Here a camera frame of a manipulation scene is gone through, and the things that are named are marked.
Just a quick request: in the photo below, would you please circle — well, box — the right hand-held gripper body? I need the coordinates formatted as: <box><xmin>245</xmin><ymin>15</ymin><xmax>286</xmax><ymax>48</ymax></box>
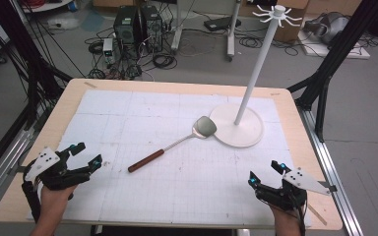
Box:
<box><xmin>255</xmin><ymin>167</ymin><xmax>332</xmax><ymax>211</ymax></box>

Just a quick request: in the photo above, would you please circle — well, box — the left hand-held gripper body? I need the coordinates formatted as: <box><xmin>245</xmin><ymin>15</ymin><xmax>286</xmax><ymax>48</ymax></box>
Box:
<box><xmin>24</xmin><ymin>147</ymin><xmax>92</xmax><ymax>192</ymax></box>

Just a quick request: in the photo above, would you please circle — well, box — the metal spatula with wooden handle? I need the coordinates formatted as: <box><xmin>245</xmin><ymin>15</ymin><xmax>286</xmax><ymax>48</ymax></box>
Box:
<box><xmin>127</xmin><ymin>115</ymin><xmax>219</xmax><ymax>174</ymax></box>

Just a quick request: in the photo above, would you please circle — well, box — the white hook stand rack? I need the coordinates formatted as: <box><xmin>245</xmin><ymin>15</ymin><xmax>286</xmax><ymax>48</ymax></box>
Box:
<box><xmin>209</xmin><ymin>4</ymin><xmax>303</xmax><ymax>148</ymax></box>

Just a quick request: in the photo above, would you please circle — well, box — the person's right hand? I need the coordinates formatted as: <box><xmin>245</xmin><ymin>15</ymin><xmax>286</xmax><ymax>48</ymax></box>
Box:
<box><xmin>269</xmin><ymin>201</ymin><xmax>306</xmax><ymax>236</ymax></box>

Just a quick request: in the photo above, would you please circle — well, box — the person's left hand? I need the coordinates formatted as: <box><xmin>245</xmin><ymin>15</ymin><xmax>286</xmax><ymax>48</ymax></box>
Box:
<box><xmin>38</xmin><ymin>183</ymin><xmax>79</xmax><ymax>224</ymax></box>

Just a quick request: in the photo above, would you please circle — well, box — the thin wooden strip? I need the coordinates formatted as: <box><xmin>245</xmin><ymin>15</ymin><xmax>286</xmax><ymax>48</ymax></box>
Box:
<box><xmin>308</xmin><ymin>203</ymin><xmax>329</xmax><ymax>227</ymax></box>

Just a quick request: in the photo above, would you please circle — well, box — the white grid mat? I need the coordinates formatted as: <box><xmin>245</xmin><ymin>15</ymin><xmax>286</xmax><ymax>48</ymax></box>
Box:
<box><xmin>26</xmin><ymin>88</ymin><xmax>313</xmax><ymax>229</ymax></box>

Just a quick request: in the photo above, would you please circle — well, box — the small white power supply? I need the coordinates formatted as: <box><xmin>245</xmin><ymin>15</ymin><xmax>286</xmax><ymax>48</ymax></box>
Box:
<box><xmin>102</xmin><ymin>37</ymin><xmax>117</xmax><ymax>65</ymax></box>

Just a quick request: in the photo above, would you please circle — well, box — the white board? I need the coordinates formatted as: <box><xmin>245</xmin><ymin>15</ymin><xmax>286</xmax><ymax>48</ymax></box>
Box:
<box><xmin>297</xmin><ymin>29</ymin><xmax>372</xmax><ymax>60</ymax></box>

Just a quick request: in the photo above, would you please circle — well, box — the black computer tower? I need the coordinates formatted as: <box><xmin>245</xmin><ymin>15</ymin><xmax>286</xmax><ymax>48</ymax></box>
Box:
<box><xmin>140</xmin><ymin>4</ymin><xmax>164</xmax><ymax>54</ymax></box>
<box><xmin>112</xmin><ymin>5</ymin><xmax>142</xmax><ymax>46</ymax></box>

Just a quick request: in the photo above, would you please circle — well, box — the cardboard box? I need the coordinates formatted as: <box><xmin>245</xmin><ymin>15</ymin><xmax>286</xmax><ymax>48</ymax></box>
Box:
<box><xmin>271</xmin><ymin>0</ymin><xmax>311</xmax><ymax>43</ymax></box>

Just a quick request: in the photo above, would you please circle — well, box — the white stand leg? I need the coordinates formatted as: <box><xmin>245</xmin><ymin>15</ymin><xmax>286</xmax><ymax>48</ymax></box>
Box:
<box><xmin>225</xmin><ymin>0</ymin><xmax>243</xmax><ymax>62</ymax></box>
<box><xmin>170</xmin><ymin>0</ymin><xmax>187</xmax><ymax>52</ymax></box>

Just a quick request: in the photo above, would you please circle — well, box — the grey bag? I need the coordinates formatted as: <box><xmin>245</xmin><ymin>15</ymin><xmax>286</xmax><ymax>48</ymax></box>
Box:
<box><xmin>303</xmin><ymin>11</ymin><xmax>351</xmax><ymax>45</ymax></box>

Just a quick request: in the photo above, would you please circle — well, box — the flat black box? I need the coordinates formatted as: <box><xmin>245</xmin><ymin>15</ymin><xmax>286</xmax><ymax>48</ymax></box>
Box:
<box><xmin>204</xmin><ymin>15</ymin><xmax>243</xmax><ymax>32</ymax></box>

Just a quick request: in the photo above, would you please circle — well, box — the right hand-held gripper black cable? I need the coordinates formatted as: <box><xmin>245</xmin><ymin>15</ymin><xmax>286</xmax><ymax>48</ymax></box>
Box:
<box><xmin>295</xmin><ymin>193</ymin><xmax>310</xmax><ymax>236</ymax></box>

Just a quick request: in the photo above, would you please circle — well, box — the hand-held gripper black cable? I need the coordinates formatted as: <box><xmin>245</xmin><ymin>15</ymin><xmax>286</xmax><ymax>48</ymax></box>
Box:
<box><xmin>295</xmin><ymin>193</ymin><xmax>310</xmax><ymax>236</ymax></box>
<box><xmin>21</xmin><ymin>163</ymin><xmax>43</xmax><ymax>224</ymax></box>

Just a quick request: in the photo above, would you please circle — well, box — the left hand-held gripper black cable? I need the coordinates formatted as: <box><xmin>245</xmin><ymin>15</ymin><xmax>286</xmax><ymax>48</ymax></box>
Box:
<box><xmin>21</xmin><ymin>163</ymin><xmax>43</xmax><ymax>224</ymax></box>

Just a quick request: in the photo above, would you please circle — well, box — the black bracket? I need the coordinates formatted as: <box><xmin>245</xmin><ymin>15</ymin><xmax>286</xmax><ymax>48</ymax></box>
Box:
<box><xmin>9</xmin><ymin>165</ymin><xmax>28</xmax><ymax>175</ymax></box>
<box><xmin>321</xmin><ymin>181</ymin><xmax>339</xmax><ymax>193</ymax></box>

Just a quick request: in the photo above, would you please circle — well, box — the aluminium rail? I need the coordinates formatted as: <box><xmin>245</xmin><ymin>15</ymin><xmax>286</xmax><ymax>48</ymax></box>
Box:
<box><xmin>296</xmin><ymin>106</ymin><xmax>364</xmax><ymax>236</ymax></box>
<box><xmin>0</xmin><ymin>126</ymin><xmax>36</xmax><ymax>216</ymax></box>

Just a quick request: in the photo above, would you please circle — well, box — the black frame strut with cables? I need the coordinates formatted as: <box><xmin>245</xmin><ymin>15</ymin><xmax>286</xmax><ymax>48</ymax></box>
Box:
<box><xmin>0</xmin><ymin>0</ymin><xmax>74</xmax><ymax>132</ymax></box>

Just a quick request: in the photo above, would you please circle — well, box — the coiled black cable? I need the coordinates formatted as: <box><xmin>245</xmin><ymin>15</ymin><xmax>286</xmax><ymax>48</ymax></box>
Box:
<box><xmin>152</xmin><ymin>53</ymin><xmax>178</xmax><ymax>71</ymax></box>
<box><xmin>88</xmin><ymin>40</ymin><xmax>105</xmax><ymax>55</ymax></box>
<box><xmin>238</xmin><ymin>34</ymin><xmax>264</xmax><ymax>50</ymax></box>

